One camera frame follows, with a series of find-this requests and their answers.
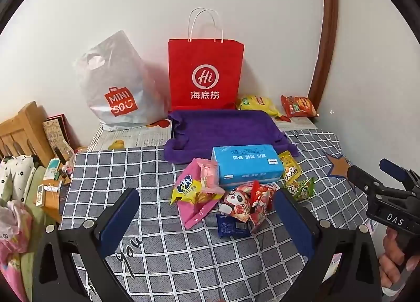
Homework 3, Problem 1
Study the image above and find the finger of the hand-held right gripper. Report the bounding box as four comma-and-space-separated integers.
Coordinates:
379, 158, 420, 192
348, 164, 394, 198

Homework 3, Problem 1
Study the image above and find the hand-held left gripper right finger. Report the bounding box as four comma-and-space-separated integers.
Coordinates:
274, 189, 383, 302

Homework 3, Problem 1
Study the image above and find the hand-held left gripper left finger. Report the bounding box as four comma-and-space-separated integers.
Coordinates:
31, 187, 141, 302

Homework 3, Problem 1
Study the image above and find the green snack packet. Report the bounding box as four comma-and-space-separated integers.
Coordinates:
284, 177, 316, 200

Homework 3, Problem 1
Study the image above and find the small red snack packet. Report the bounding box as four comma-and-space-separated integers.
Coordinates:
248, 212, 268, 234

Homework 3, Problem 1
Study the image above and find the red strawberry snack packet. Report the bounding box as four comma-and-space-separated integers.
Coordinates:
251, 181, 277, 215

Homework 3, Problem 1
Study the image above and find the yellow triangular snack packet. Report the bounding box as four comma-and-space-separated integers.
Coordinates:
278, 150, 302, 184

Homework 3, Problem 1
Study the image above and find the panda print snack packet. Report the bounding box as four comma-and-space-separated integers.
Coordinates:
219, 190, 253, 223

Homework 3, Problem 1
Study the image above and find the small blue snack packet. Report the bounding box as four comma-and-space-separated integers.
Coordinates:
216, 213, 251, 240

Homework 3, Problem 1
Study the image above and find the yellow purple-label snack packet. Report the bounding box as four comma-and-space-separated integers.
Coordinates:
170, 174, 225, 206

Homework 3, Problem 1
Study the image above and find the large pink snack packet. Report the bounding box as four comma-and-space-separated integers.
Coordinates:
182, 158, 225, 230

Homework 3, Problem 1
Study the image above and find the small pink candy packet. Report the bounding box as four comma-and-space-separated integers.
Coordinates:
199, 161, 220, 189

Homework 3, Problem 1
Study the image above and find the purple cloth-lined tray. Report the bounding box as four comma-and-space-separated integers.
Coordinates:
163, 109, 300, 166

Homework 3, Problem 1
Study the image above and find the person's right hand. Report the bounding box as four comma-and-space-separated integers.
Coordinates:
377, 228, 420, 296

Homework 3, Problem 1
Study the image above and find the wooden side table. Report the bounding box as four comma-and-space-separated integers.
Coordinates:
41, 177, 71, 224

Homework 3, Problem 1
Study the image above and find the blue tissue pack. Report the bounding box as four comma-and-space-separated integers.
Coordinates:
211, 145, 285, 188

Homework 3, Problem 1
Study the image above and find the white green box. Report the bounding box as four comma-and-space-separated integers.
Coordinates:
44, 158, 61, 179

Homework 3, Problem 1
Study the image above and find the white remote control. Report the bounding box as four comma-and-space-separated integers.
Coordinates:
34, 184, 46, 207

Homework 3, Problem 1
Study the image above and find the grey checked blanket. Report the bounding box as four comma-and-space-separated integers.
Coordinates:
59, 130, 388, 302

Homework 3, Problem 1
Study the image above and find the orange chip bag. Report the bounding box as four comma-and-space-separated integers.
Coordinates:
280, 95, 318, 119

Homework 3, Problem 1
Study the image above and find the brown patterned box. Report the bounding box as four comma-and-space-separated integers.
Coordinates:
43, 113, 81, 158

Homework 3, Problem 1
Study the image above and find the white spotted garment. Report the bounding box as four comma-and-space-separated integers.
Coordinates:
0, 154, 38, 201

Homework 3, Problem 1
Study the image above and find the pink plastic bag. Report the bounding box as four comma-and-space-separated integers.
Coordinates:
0, 200, 33, 302

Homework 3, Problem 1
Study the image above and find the yellow chip bag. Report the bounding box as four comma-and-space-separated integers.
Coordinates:
237, 95, 283, 118

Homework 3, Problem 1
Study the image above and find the white plastic shopping bag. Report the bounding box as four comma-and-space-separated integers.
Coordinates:
72, 30, 169, 132

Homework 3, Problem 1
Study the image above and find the red paper bag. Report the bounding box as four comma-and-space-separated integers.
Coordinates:
168, 8, 245, 110

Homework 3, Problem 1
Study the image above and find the brown wooden door frame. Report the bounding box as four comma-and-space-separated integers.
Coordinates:
308, 0, 339, 119

